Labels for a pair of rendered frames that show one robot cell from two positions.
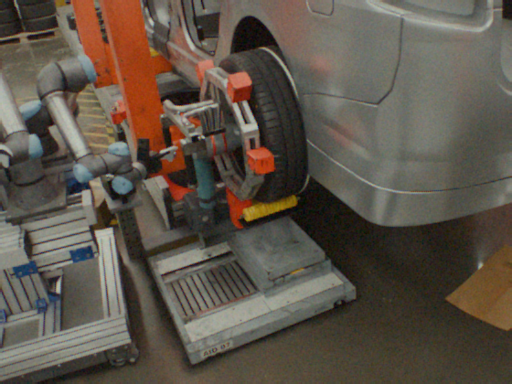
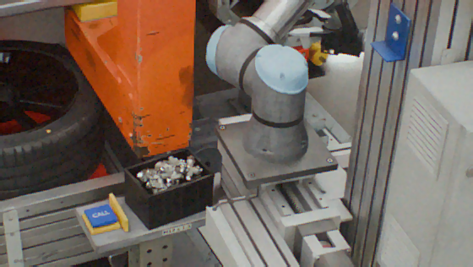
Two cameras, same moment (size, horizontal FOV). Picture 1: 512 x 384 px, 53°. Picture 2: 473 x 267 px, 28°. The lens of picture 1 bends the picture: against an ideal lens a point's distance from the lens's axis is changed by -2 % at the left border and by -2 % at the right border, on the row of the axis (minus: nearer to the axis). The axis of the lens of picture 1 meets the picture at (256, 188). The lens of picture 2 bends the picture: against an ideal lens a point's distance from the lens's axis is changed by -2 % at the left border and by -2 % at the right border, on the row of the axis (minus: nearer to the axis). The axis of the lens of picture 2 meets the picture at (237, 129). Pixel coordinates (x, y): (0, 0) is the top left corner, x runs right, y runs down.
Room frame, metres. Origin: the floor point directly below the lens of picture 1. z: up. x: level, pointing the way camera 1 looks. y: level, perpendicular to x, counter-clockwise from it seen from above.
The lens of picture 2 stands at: (2.59, 2.77, 2.11)
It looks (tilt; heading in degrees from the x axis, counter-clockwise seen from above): 35 degrees down; 262
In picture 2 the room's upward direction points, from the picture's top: 3 degrees clockwise
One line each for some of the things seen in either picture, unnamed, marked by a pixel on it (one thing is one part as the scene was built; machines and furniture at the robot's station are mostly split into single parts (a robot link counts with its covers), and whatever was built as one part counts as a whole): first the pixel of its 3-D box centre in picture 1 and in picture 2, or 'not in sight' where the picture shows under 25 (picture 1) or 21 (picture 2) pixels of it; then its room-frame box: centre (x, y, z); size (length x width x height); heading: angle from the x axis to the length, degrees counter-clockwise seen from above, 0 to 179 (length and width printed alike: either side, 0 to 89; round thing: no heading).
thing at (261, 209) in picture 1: (270, 207); (302, 40); (2.00, -0.05, 0.51); 0.29 x 0.06 x 0.06; 110
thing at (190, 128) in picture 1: (203, 108); not in sight; (1.95, 0.17, 1.03); 0.19 x 0.18 x 0.11; 110
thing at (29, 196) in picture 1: (33, 187); not in sight; (1.78, 0.85, 0.87); 0.15 x 0.15 x 0.10
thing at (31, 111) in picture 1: (33, 117); (278, 81); (2.26, 0.96, 0.98); 0.13 x 0.12 x 0.14; 126
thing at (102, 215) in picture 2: not in sight; (100, 217); (2.67, 0.80, 0.47); 0.07 x 0.07 x 0.02; 20
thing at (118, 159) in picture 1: (116, 159); not in sight; (1.84, 0.52, 0.91); 0.11 x 0.08 x 0.11; 126
